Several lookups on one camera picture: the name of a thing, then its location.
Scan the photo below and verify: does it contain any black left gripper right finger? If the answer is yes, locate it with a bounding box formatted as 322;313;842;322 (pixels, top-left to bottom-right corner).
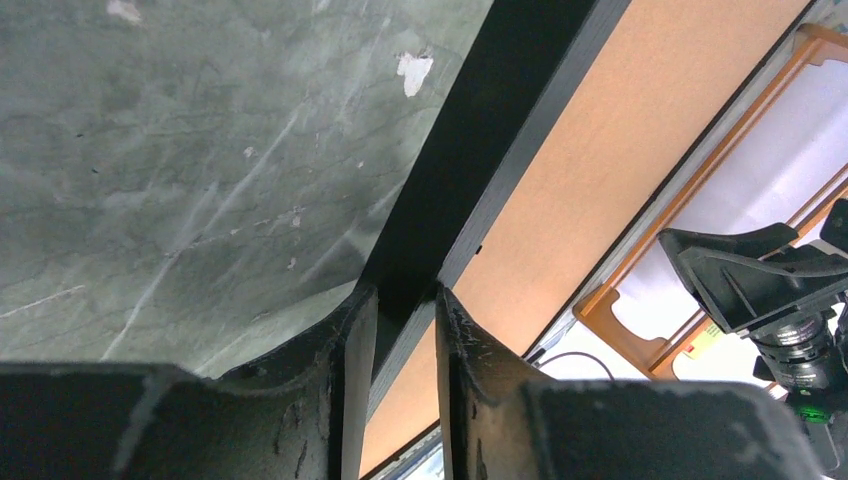
435;287;822;479

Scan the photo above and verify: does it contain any orange wooden shelf rack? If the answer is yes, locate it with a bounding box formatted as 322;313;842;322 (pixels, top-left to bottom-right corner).
574;24;847;380

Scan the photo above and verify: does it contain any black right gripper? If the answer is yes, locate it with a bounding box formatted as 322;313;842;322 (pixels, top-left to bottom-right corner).
657;199;847;474

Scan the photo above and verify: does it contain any white paper scrap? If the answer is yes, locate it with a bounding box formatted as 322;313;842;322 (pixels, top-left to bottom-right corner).
396;52;434;98

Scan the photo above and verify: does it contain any brown backing board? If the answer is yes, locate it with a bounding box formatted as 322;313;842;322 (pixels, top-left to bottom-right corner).
455;1;805;354

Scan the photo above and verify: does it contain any black picture frame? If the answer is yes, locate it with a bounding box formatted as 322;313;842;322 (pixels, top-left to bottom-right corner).
357;0;816;480

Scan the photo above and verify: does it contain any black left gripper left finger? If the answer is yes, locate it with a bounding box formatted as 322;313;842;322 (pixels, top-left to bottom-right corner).
1;287;378;479

